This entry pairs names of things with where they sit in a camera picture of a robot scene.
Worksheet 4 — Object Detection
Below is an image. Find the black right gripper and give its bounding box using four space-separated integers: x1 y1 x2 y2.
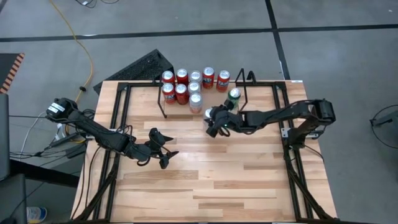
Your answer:
205 99 247 138

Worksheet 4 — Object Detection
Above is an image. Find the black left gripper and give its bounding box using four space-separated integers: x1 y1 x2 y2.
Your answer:
124 127 180 170

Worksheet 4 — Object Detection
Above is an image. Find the green Sprite can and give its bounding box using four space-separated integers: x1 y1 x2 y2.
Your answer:
227 87 242 108

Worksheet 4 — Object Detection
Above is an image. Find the silver can edge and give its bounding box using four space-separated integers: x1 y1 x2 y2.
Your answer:
187 80 201 94

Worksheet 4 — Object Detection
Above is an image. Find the red can with black label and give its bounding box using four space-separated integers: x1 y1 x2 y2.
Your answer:
201 67 216 90

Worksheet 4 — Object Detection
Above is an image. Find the red Coca-Cola can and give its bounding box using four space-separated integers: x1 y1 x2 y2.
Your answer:
174 83 190 106
175 68 190 85

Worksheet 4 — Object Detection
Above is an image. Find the black floor beam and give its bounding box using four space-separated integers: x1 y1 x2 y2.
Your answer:
9 158 80 187

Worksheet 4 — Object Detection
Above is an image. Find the black desk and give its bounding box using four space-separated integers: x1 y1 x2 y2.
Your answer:
0 93 28 224

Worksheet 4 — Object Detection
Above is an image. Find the black mat with striped edge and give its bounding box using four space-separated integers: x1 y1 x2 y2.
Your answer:
0 52 25 95

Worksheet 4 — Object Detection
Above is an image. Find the black wire tray rack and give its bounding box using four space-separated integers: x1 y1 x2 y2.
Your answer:
157 67 249 119

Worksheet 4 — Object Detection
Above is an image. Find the black aluminium table frame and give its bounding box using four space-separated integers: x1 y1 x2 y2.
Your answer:
70 80 338 224

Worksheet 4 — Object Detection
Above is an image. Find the white floor cable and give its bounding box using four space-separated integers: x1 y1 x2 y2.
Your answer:
22 110 62 147

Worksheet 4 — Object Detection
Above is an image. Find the yellow hanging cable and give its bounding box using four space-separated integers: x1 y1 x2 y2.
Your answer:
49 0 95 103

